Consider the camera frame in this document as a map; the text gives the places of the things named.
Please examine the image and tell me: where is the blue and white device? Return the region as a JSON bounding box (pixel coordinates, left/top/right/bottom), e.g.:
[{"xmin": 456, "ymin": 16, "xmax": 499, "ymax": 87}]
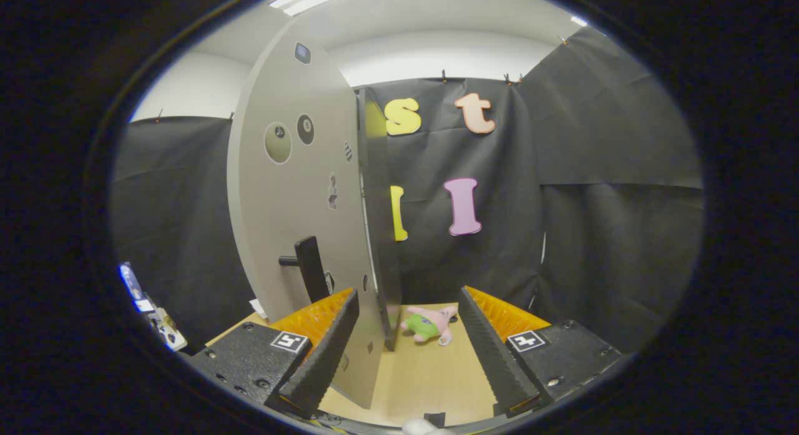
[{"xmin": 120, "ymin": 262, "xmax": 154, "ymax": 313}]

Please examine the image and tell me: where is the pink and green plush toy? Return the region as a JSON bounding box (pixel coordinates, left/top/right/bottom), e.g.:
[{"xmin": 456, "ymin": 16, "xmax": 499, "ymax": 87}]
[{"xmin": 401, "ymin": 305, "xmax": 458, "ymax": 347}]

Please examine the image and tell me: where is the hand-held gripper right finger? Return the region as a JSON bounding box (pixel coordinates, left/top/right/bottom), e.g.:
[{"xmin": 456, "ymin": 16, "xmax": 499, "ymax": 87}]
[{"xmin": 458, "ymin": 285, "xmax": 625, "ymax": 418}]

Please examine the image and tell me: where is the black backdrop cloth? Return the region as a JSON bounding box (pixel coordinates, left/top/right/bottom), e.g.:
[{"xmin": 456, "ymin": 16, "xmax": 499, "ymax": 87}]
[{"xmin": 109, "ymin": 26, "xmax": 705, "ymax": 356}]

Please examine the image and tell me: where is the grey shoe cabinet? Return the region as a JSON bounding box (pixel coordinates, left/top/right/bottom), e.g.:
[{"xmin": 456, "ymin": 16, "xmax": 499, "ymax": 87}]
[{"xmin": 356, "ymin": 86, "xmax": 404, "ymax": 352}]

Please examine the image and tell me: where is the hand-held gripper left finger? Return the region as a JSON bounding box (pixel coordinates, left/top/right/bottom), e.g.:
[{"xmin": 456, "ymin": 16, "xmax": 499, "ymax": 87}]
[{"xmin": 187, "ymin": 289, "xmax": 361, "ymax": 418}]

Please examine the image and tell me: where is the white patterned object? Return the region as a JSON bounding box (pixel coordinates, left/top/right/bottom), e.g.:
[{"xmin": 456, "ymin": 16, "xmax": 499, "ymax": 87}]
[{"xmin": 150, "ymin": 307, "xmax": 188, "ymax": 352}]

